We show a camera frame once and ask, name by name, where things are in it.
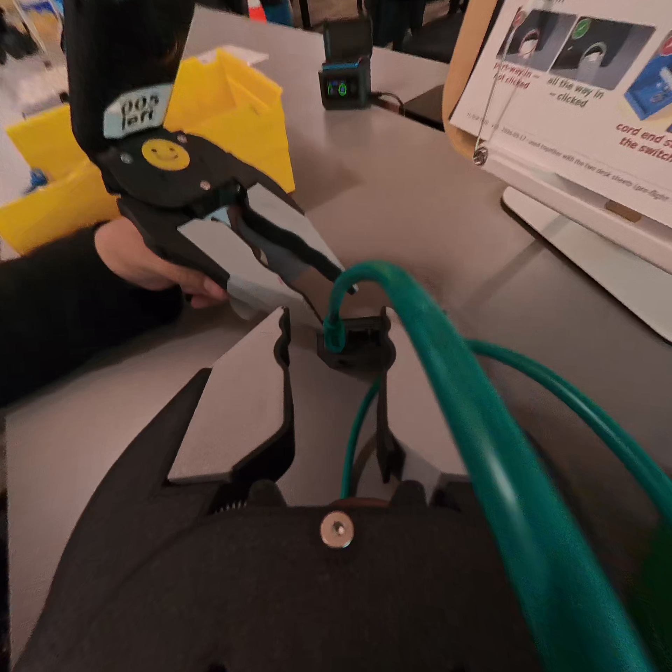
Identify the small black charging case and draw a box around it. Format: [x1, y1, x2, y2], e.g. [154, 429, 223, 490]
[318, 18, 373, 111]

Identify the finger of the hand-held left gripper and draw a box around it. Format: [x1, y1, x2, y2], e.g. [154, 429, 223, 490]
[244, 183, 359, 293]
[177, 217, 324, 331]

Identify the yellow plastic bin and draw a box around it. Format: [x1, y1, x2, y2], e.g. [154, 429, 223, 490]
[0, 48, 296, 256]

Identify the black network switch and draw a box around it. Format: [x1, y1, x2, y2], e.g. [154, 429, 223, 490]
[316, 315, 390, 376]

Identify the white board stand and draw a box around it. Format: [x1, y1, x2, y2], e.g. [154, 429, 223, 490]
[472, 147, 672, 342]

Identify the person's left forearm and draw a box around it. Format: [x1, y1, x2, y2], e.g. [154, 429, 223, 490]
[0, 226, 184, 407]

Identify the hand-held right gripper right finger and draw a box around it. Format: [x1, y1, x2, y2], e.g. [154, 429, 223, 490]
[375, 307, 469, 506]

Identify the white paper leaflet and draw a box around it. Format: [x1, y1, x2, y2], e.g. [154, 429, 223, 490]
[198, 46, 263, 68]

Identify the printed instruction sheet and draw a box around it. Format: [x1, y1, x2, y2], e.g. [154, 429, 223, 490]
[449, 0, 672, 229]

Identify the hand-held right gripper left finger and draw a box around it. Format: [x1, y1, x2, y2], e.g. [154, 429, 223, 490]
[167, 307, 296, 485]

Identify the person's left hand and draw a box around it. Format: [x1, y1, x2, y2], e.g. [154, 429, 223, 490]
[94, 217, 230, 309]

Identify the green ethernet cable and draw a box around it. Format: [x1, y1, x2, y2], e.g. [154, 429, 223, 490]
[321, 261, 672, 672]

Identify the wooden display board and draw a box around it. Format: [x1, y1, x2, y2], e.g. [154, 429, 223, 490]
[442, 0, 506, 158]

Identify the desk cable hatch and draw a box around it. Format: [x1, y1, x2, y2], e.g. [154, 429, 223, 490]
[401, 84, 447, 130]

